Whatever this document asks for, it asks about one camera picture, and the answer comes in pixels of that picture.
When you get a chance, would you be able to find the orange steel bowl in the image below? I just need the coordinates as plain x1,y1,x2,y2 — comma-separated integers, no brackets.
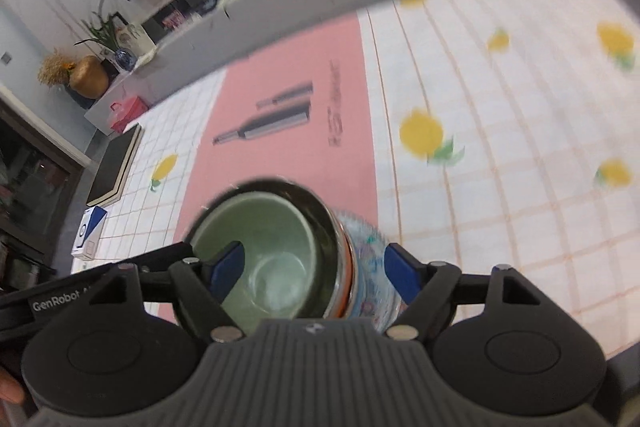
181,177,353,320

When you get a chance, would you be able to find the person's left hand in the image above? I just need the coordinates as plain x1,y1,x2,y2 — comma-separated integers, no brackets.
0,367,25,408

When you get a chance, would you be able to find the framed picture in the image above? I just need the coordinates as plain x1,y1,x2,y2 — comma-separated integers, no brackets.
112,12,151,55

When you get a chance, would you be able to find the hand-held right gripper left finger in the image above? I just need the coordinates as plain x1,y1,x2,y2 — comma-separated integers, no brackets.
55,242,246,342

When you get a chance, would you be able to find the blue and white box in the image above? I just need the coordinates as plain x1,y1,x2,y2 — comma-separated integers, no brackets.
70,206,108,260

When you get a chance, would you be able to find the dried flower bunch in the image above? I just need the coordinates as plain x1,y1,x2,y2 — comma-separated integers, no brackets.
37,49,76,88

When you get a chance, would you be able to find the green ceramic bowl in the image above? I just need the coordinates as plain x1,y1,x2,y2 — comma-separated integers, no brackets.
190,196,321,320

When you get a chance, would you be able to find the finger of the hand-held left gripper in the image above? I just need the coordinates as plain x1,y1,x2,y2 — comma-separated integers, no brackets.
131,242,195,273

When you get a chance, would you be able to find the green leafy plant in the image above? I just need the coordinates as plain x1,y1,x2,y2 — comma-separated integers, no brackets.
75,0,131,52

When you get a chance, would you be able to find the black notebook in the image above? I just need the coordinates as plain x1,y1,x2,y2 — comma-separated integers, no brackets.
86,124,145,208

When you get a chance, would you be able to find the gold vase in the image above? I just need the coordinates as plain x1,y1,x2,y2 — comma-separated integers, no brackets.
69,55,109,100

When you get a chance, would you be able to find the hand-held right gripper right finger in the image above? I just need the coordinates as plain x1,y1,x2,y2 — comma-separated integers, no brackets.
384,243,566,342

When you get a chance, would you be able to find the lemon print checked tablecloth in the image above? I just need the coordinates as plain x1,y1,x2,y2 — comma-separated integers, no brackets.
72,0,640,358

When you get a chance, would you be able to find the pink printed mat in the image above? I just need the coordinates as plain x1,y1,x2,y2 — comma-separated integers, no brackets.
150,16,381,323

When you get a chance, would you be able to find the pink storage box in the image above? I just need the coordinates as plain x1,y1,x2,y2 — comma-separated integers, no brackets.
107,96,151,135

